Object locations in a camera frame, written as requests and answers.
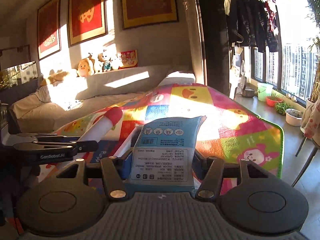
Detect red white foam rocket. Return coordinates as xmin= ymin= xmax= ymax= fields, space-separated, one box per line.
xmin=55 ymin=106 xmax=124 ymax=170

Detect blue wet wipes pack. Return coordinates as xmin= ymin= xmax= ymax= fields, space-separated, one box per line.
xmin=125 ymin=116 xmax=206 ymax=195

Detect colourful cartoon play mat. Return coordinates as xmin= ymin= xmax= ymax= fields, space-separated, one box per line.
xmin=37 ymin=82 xmax=285 ymax=196

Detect grey sofa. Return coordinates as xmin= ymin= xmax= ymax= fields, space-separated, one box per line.
xmin=9 ymin=65 xmax=196 ymax=134

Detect yellow duck plush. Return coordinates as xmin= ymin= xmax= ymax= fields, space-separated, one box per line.
xmin=77 ymin=57 xmax=94 ymax=77

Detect white bear plush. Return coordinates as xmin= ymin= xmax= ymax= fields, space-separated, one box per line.
xmin=98 ymin=50 xmax=120 ymax=72

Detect red flower pot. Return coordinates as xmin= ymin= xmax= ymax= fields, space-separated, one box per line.
xmin=266 ymin=96 xmax=283 ymax=107

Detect red greeting card box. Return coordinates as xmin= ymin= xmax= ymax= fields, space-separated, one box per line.
xmin=117 ymin=50 xmax=138 ymax=69

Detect green bucket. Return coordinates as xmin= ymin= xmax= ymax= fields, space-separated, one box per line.
xmin=257 ymin=82 xmax=273 ymax=102

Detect white flower pot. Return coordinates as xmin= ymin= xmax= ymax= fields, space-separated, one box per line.
xmin=285 ymin=108 xmax=303 ymax=127

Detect chair with pink clothes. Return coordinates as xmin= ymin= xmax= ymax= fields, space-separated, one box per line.
xmin=292 ymin=99 xmax=320 ymax=187

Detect middle red framed picture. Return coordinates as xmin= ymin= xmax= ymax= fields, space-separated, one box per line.
xmin=67 ymin=0 xmax=108 ymax=47

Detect red framed picture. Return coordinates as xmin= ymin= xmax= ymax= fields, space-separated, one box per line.
xmin=37 ymin=0 xmax=61 ymax=60
xmin=67 ymin=0 xmax=108 ymax=47

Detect left red framed picture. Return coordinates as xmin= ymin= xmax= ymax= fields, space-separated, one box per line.
xmin=37 ymin=0 xmax=61 ymax=60

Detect hanging dark clothes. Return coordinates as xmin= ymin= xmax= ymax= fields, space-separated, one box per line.
xmin=224 ymin=0 xmax=278 ymax=53

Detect right framed picture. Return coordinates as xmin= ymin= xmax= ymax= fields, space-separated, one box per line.
xmin=121 ymin=0 xmax=178 ymax=29

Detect potted palm plant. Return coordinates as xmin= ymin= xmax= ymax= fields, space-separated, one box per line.
xmin=294 ymin=0 xmax=320 ymax=106

